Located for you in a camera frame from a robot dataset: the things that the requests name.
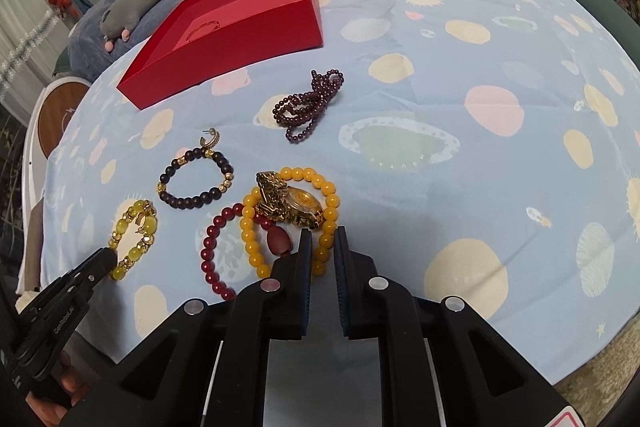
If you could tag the white curtain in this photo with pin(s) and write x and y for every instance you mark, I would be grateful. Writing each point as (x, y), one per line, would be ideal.
(25, 32)

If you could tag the purple bead strand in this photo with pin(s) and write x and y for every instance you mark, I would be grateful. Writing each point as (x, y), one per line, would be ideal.
(300, 107)

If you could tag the blue planet print tablecloth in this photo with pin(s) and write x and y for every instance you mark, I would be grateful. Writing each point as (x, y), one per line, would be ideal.
(450, 107)

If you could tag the gold hoop earring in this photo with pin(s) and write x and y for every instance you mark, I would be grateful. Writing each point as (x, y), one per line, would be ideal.
(216, 141)

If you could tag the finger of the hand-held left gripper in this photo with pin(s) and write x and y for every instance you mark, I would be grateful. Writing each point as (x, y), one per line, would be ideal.
(97, 264)

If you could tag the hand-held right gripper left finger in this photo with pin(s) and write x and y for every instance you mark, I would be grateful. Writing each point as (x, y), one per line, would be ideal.
(302, 287)

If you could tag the red cardboard box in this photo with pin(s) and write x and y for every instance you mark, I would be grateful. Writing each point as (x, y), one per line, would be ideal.
(225, 47)

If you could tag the grey plush toy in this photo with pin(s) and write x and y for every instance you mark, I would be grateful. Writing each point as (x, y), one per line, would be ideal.
(135, 2)

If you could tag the gold wristwatch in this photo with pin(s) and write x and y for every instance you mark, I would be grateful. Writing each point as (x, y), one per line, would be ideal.
(300, 202)

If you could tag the thin gold bangle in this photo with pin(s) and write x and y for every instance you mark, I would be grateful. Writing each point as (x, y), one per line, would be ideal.
(215, 25)

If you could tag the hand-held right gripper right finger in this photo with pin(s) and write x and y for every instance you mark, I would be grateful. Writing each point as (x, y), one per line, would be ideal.
(342, 287)

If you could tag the round white wooden side table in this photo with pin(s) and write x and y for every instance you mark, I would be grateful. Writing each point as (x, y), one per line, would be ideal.
(55, 112)

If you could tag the person's left hand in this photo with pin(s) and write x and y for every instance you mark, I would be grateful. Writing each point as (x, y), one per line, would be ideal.
(72, 382)

